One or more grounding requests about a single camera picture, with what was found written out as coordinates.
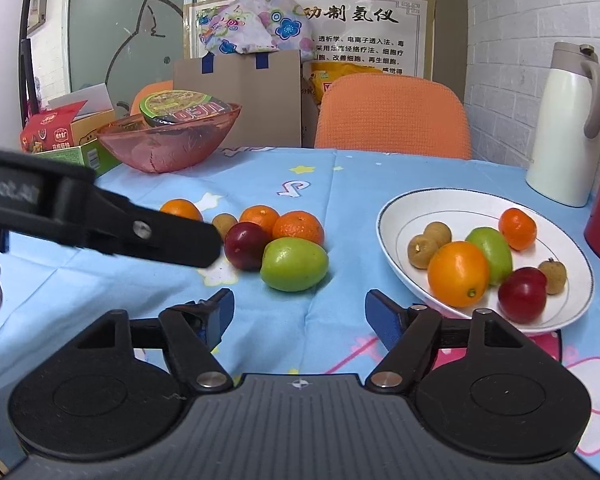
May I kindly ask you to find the pink glass bowl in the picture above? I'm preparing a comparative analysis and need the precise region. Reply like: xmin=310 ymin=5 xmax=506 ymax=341
xmin=96 ymin=102 xmax=243 ymax=174

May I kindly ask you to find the white plate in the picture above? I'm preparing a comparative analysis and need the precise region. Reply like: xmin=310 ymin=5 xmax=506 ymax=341
xmin=377 ymin=188 xmax=595 ymax=336

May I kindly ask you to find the framed calligraphy poster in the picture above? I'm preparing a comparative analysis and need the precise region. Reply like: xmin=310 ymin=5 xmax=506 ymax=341
xmin=182 ymin=0 xmax=437 ymax=81

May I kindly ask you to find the white thermos flask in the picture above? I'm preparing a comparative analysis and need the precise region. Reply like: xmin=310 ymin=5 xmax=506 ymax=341
xmin=525 ymin=41 xmax=600 ymax=208

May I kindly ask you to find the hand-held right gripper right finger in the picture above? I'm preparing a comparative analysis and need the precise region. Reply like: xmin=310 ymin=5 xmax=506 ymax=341
xmin=364 ymin=288 xmax=527 ymax=394

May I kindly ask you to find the red snack packet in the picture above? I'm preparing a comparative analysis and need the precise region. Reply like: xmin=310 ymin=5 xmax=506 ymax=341
xmin=20 ymin=100 xmax=88 ymax=156

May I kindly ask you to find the blue printed tablecloth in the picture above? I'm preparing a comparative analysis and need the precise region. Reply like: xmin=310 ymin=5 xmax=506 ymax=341
xmin=0 ymin=145 xmax=600 ymax=461

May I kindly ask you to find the orange chair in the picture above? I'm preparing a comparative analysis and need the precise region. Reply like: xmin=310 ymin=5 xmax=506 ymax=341
xmin=130 ymin=80 xmax=175 ymax=116
xmin=314 ymin=74 xmax=473 ymax=161

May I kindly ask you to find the cardboard box with blue tape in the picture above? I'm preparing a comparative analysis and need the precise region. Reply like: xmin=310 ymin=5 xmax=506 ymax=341
xmin=173 ymin=50 xmax=303 ymax=149

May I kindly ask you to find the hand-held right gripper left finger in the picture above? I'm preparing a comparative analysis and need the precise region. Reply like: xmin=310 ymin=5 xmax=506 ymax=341
xmin=75 ymin=287 xmax=236 ymax=393

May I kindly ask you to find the yellow paper box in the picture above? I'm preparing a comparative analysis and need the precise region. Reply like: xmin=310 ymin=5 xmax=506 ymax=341
xmin=70 ymin=109 xmax=117 ymax=143

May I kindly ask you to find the instant noodle cup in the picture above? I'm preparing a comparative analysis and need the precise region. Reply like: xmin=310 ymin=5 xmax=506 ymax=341
xmin=139 ymin=90 xmax=231 ymax=128

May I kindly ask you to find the green jujube fruit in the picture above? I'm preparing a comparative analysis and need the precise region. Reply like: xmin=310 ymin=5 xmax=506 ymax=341
xmin=465 ymin=227 xmax=514 ymax=287
xmin=260 ymin=237 xmax=330 ymax=293

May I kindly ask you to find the oval smooth orange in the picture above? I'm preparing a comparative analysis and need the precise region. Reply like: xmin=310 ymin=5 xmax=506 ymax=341
xmin=427 ymin=241 xmax=490 ymax=308

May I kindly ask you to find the yellow plastic bag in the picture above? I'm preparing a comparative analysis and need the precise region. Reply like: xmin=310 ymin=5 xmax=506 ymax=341
xmin=309 ymin=62 xmax=381 ymax=103

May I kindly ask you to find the green cardboard box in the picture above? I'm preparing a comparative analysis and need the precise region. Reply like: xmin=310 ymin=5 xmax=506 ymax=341
xmin=32 ymin=137 xmax=123 ymax=178

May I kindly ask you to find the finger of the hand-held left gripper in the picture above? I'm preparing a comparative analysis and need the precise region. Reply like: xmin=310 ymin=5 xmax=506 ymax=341
xmin=87 ymin=188 xmax=224 ymax=269

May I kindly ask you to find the round orange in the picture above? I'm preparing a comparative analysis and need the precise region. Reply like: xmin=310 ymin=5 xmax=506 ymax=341
xmin=160 ymin=198 xmax=204 ymax=222

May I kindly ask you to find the black metal frame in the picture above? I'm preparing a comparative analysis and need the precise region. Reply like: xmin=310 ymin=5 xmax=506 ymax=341
xmin=19 ymin=0 xmax=46 ymax=121

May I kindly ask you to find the red plum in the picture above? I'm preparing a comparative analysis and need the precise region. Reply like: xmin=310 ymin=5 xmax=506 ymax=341
xmin=497 ymin=267 xmax=548 ymax=325
xmin=223 ymin=221 xmax=271 ymax=272

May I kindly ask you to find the white card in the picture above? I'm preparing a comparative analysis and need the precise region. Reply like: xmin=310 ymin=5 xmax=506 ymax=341
xmin=50 ymin=82 xmax=113 ymax=113

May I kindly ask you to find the floral cloth bundle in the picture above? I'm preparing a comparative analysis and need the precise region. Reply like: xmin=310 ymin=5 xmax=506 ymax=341
xmin=196 ymin=0 xmax=317 ymax=61

